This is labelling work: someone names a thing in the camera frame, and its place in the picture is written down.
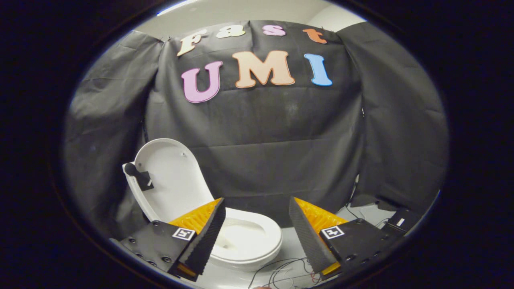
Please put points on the black backdrop cloth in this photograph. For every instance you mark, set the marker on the black backdrop cloth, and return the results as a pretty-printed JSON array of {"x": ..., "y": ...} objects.
[{"x": 281, "y": 132}]

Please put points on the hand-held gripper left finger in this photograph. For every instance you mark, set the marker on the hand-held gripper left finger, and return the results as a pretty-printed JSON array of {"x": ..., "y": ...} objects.
[{"x": 209, "y": 241}]

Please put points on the black box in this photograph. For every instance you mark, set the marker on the black box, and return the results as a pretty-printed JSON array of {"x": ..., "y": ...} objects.
[{"x": 405, "y": 226}]

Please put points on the white toilet bowl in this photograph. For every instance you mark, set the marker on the white toilet bowl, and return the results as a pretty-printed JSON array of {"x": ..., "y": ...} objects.
[{"x": 257, "y": 241}]

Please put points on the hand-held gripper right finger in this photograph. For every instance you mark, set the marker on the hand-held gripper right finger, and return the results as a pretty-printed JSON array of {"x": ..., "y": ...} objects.
[{"x": 307, "y": 241}]

